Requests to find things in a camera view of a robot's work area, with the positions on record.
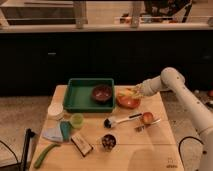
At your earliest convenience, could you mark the cup with dark contents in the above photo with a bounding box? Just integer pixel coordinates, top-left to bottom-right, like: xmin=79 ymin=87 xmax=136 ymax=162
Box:
xmin=101 ymin=134 xmax=116 ymax=151

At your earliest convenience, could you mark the black cable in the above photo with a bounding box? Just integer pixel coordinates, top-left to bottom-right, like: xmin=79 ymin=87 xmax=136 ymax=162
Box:
xmin=0 ymin=139 xmax=21 ymax=171
xmin=178 ymin=136 xmax=205 ymax=168

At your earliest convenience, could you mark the yellow banana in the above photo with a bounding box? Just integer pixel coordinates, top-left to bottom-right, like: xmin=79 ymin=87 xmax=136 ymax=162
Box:
xmin=118 ymin=89 xmax=140 ymax=98

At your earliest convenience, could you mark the light green cup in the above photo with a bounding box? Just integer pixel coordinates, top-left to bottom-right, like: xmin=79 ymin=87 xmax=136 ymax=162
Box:
xmin=70 ymin=113 xmax=84 ymax=129

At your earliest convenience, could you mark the small metal fork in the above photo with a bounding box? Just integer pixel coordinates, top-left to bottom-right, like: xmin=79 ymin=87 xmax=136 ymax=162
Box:
xmin=134 ymin=119 xmax=161 ymax=132

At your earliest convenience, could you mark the black cable right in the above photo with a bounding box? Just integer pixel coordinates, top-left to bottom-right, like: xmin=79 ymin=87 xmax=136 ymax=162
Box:
xmin=178 ymin=136 xmax=205 ymax=168

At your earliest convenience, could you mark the teal folded cloth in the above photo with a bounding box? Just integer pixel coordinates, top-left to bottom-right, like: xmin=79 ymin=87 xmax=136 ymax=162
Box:
xmin=60 ymin=121 xmax=71 ymax=141

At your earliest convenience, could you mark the red apple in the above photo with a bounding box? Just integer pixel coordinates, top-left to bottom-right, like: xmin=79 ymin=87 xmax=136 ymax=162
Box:
xmin=142 ymin=112 xmax=154 ymax=124

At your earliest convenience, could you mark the orange red bowl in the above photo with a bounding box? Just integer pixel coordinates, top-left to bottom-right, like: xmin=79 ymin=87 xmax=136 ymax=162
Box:
xmin=116 ymin=93 xmax=141 ymax=109

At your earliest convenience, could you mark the black cable left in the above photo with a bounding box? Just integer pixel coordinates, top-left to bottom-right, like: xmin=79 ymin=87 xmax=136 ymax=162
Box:
xmin=0 ymin=139 xmax=21 ymax=171

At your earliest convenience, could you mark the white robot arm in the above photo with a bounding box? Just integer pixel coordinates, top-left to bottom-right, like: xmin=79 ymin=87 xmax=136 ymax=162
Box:
xmin=133 ymin=67 xmax=213 ymax=171

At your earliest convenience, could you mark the dark maroon bowl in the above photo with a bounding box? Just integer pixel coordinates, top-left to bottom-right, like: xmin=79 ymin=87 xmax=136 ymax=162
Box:
xmin=91 ymin=84 xmax=112 ymax=102

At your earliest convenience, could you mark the green handled tool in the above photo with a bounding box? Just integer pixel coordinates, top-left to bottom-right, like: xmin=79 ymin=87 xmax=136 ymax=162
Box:
xmin=33 ymin=143 xmax=60 ymax=169

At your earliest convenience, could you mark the light blue cloth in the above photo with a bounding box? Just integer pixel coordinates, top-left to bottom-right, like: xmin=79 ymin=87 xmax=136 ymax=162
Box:
xmin=42 ymin=125 xmax=63 ymax=142

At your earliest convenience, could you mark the green plastic tray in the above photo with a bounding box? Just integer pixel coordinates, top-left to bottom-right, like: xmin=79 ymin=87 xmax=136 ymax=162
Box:
xmin=63 ymin=78 xmax=115 ymax=113

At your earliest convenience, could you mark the black stand left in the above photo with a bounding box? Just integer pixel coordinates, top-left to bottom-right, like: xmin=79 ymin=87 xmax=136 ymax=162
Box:
xmin=20 ymin=128 xmax=35 ymax=171

